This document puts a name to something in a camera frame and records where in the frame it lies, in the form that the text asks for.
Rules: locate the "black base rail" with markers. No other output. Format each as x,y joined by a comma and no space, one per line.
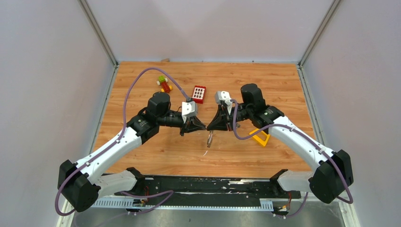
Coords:
213,192

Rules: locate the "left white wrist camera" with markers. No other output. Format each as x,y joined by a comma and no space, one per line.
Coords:
189,109

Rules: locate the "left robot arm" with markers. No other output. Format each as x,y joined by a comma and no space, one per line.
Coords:
83,182

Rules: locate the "colourful toy brick car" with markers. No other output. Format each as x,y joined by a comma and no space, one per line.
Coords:
163,83

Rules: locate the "red window toy brick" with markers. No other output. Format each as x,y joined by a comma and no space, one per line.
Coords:
199,94

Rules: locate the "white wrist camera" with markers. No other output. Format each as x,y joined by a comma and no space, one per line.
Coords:
223,99
189,109

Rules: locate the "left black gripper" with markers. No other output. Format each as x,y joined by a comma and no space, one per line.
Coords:
192,124

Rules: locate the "silver keyring with keys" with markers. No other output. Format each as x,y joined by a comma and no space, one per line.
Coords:
210,139

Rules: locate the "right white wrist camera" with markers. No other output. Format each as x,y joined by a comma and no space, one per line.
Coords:
223,99

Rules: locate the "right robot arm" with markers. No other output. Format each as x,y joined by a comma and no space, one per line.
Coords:
330,175

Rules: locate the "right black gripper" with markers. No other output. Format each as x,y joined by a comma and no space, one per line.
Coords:
222,121

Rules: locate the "yellow triangular plastic piece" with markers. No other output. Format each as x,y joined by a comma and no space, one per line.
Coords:
261,138

